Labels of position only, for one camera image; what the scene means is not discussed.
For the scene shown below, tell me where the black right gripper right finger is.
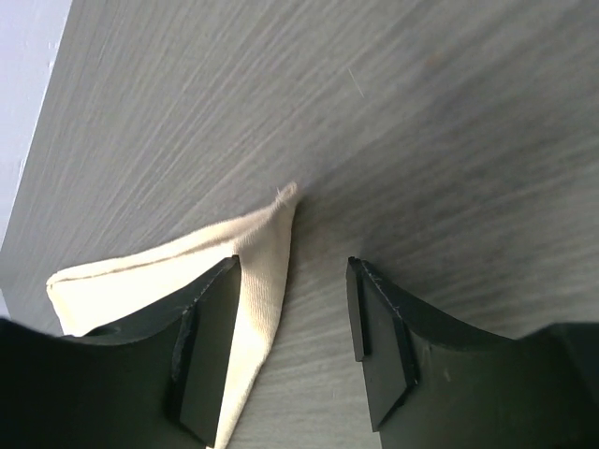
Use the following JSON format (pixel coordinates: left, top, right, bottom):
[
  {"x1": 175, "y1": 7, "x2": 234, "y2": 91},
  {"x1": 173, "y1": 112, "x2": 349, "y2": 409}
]
[{"x1": 346, "y1": 257, "x2": 598, "y2": 448}]

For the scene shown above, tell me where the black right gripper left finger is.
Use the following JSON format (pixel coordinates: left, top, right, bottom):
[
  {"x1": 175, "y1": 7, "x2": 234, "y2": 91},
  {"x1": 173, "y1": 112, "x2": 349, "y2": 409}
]
[{"x1": 1, "y1": 256, "x2": 241, "y2": 448}]

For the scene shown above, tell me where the beige cloth napkin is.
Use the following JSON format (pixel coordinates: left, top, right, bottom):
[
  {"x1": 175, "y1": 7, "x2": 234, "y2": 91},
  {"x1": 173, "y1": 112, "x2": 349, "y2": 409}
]
[{"x1": 46, "y1": 183, "x2": 300, "y2": 448}]

